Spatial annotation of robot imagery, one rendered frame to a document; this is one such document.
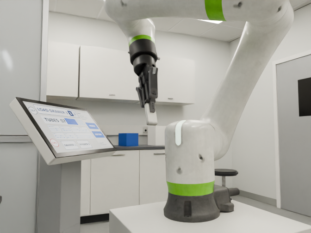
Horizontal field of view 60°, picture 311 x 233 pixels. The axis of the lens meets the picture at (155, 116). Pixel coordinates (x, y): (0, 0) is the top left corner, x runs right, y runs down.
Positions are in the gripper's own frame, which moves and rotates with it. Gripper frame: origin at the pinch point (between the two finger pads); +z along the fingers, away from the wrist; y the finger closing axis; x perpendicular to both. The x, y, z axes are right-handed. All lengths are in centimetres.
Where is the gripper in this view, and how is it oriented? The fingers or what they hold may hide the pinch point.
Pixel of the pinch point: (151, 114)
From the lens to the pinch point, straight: 81.4
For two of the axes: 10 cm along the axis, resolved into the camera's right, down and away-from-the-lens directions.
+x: -9.0, -1.0, -4.3
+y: -4.2, 4.6, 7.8
